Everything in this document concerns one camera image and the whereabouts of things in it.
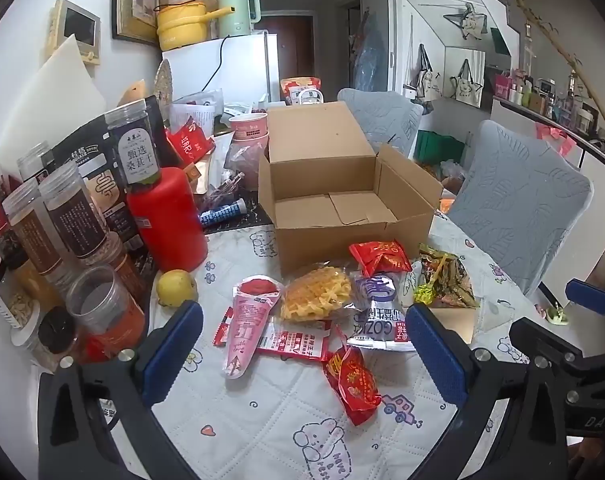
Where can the white cutting board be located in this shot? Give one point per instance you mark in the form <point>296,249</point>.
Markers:
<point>52,105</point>

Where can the gold framed picture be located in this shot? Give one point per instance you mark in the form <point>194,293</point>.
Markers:
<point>137,0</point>

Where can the black snack bag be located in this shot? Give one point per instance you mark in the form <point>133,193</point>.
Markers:
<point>82,140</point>

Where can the white fridge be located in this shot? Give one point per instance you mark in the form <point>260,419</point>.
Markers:
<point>242,67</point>

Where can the star shaped canvas bag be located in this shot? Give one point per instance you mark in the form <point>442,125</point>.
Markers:
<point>470,22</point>

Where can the shelf of cosmetic bottles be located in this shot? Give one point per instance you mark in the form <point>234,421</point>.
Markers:
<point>522,92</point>

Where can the red white strip snack packet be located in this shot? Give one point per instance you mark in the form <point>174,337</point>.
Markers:
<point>297,344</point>

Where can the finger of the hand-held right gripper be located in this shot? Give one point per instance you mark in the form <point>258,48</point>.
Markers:
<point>542,342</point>
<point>589,296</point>

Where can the pink cone snack packet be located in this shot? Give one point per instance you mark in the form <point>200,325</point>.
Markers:
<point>245,330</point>

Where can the brown cardboard box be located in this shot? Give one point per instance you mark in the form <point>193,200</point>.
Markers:
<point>327,245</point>

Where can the green brown snack packet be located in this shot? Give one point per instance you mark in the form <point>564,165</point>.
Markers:
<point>447,277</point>

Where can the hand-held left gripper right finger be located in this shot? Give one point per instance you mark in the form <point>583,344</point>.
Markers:
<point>437,360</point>

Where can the round woven trivet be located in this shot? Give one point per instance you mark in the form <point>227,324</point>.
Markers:
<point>164,82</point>

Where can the brown door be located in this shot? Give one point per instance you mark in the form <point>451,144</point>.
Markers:
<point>292,50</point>

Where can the green electric kettle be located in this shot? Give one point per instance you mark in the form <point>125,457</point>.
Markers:
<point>235,15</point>

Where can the cream wall intercom panel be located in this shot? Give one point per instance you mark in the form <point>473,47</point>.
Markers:
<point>77,30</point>

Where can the blue plastic bag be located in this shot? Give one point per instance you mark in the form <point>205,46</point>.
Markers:
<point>372,60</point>

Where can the white printed paper sheet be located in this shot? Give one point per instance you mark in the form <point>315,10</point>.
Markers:
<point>197,110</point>

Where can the printed quilted tablecloth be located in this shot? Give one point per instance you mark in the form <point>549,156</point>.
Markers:
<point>282,410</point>

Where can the yellow apple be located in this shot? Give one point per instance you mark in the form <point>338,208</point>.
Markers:
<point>176,289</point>

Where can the orange green small carton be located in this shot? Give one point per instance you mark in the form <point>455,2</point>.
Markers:
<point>196,177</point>

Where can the crumpled clear plastic bag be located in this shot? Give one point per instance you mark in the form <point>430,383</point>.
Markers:
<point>242,165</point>

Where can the red snack bag white clip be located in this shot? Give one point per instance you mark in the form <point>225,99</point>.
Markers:
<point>302,90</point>

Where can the plastic bag of goods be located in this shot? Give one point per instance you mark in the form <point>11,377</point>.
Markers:
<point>450,175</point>

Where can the cluster of clear food jars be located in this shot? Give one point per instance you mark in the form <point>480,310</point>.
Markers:
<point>72,210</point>

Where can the red snack packet yellow print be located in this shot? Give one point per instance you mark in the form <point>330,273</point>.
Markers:
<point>380,257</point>

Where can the green bag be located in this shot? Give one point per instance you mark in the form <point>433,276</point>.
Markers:
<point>437,146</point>

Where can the red thermos bottle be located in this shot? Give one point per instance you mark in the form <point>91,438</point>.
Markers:
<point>167,220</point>

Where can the small wooden board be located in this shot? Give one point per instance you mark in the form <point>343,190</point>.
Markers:
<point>132,95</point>

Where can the wooden stair handrail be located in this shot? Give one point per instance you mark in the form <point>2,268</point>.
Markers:
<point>557,42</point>

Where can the grey covered chair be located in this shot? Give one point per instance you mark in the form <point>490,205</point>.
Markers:
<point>382,115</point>
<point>522,210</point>

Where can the small kraft paper box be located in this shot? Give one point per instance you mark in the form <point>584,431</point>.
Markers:
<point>455,322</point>

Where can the yellow enamel pot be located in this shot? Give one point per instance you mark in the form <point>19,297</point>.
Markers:
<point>182,25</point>

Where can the red gold snack packet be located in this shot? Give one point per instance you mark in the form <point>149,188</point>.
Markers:
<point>355,385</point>

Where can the pink gift box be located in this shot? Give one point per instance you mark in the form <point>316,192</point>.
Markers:
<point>557,140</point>

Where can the blue white tube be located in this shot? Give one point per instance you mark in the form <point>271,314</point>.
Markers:
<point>222,214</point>

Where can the yellow waffle packet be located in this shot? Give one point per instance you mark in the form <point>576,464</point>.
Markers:
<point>315,295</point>

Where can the red foil pouch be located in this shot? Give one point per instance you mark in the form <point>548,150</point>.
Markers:
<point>190,142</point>

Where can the green slipper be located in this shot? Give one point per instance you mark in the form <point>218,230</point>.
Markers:
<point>557,316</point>

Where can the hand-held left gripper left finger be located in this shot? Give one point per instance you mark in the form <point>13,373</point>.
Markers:
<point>175,355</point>

